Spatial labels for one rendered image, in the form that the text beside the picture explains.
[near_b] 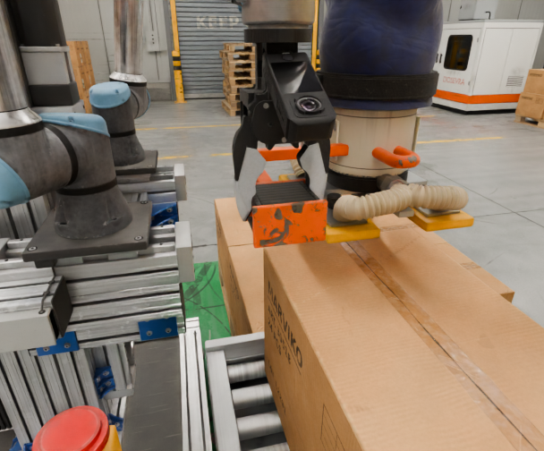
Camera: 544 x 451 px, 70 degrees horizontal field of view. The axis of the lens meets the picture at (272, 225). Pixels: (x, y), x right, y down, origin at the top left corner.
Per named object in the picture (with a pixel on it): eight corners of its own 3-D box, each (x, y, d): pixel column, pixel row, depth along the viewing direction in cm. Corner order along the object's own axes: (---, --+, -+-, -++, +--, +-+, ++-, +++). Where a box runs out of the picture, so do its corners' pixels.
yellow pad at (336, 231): (380, 238, 69) (383, 212, 67) (327, 245, 67) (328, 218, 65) (316, 178, 99) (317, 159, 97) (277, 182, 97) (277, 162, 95)
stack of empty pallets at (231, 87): (283, 114, 794) (284, 43, 738) (228, 116, 772) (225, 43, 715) (268, 105, 908) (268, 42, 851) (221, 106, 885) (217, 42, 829)
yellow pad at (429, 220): (473, 227, 73) (479, 202, 71) (425, 233, 71) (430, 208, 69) (385, 173, 103) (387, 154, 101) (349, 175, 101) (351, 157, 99)
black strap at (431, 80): (463, 97, 68) (467, 73, 66) (336, 103, 63) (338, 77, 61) (395, 85, 88) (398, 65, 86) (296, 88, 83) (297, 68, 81)
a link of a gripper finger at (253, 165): (239, 207, 52) (262, 140, 49) (247, 225, 47) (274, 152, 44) (216, 200, 51) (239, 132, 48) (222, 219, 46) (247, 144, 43)
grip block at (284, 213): (326, 241, 46) (328, 200, 44) (254, 249, 44) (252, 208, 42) (304, 213, 53) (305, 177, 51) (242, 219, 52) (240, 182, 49)
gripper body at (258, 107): (296, 132, 51) (298, 30, 46) (318, 148, 44) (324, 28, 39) (238, 136, 50) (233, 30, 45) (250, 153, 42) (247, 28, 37)
